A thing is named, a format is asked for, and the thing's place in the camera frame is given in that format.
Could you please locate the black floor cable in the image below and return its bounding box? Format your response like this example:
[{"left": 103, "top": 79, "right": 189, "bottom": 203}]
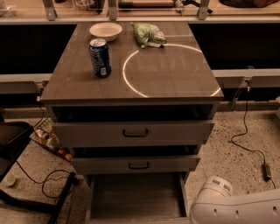
[{"left": 15, "top": 159, "right": 74, "bottom": 200}]

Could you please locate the grey drawer cabinet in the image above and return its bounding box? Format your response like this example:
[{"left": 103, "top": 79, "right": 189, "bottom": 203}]
[{"left": 40, "top": 21, "right": 225, "bottom": 182}]

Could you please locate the white bowl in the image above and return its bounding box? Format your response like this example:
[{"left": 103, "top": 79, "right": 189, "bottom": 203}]
[{"left": 89, "top": 22, "right": 123, "bottom": 42}]

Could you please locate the black power adapter cable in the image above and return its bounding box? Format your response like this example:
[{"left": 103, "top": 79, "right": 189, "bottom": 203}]
[{"left": 228, "top": 100, "right": 277, "bottom": 191}]

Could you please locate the black chair frame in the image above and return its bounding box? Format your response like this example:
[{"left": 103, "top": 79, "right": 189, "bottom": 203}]
[{"left": 0, "top": 121, "right": 77, "bottom": 224}]

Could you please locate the blue soda can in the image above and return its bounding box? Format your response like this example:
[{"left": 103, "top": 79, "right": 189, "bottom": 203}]
[{"left": 89, "top": 38, "right": 111, "bottom": 78}]

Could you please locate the small green lime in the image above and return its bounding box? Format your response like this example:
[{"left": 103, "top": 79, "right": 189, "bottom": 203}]
[{"left": 3, "top": 175, "right": 17, "bottom": 187}]

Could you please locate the wire basket with items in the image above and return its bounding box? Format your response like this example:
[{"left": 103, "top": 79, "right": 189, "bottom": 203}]
[{"left": 31, "top": 117, "right": 72, "bottom": 162}]

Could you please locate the grey drawer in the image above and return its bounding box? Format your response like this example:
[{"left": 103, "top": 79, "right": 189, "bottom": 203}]
[
  {"left": 51, "top": 104, "right": 216, "bottom": 148},
  {"left": 72, "top": 146, "right": 200, "bottom": 175},
  {"left": 85, "top": 172, "right": 190, "bottom": 224}
]

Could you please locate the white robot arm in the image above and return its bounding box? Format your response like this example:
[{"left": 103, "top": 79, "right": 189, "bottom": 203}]
[{"left": 190, "top": 176, "right": 280, "bottom": 224}]

